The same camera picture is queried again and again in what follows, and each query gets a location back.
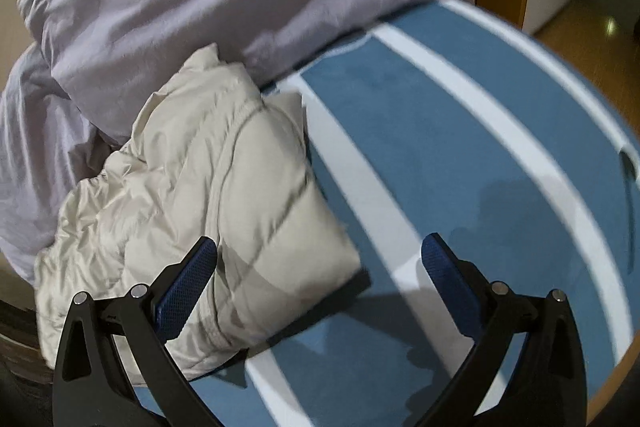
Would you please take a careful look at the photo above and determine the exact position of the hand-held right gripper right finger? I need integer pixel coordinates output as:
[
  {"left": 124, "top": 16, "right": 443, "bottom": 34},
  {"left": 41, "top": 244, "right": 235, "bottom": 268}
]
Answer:
[{"left": 415, "top": 232, "right": 587, "bottom": 427}]

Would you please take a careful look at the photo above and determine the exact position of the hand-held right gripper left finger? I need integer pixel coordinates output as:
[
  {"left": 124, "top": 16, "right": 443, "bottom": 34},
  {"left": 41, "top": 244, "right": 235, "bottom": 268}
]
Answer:
[{"left": 52, "top": 234, "right": 223, "bottom": 427}]

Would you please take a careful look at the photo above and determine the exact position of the blue striped bed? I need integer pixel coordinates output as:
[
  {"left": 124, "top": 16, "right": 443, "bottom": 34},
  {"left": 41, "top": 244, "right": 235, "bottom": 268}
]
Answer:
[{"left": 125, "top": 0, "right": 640, "bottom": 427}]

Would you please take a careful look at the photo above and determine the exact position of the beige puffer jacket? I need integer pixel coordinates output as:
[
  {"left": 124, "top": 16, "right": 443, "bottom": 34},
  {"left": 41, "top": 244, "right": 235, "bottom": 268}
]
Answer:
[{"left": 34, "top": 44, "right": 362, "bottom": 381}]

